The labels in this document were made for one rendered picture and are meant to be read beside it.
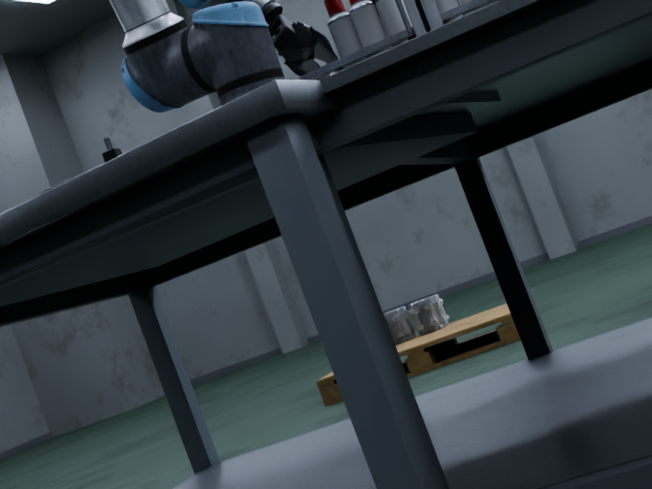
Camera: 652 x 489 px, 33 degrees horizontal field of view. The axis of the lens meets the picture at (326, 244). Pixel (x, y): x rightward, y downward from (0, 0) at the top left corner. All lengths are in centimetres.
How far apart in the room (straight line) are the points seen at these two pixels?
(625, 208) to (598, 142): 76
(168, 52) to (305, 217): 62
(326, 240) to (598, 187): 1104
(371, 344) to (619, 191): 1100
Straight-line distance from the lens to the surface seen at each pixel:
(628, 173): 1229
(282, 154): 138
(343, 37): 213
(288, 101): 137
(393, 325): 623
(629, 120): 1226
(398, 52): 145
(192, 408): 316
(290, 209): 138
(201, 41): 187
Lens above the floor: 57
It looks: 2 degrees up
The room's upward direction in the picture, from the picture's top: 21 degrees counter-clockwise
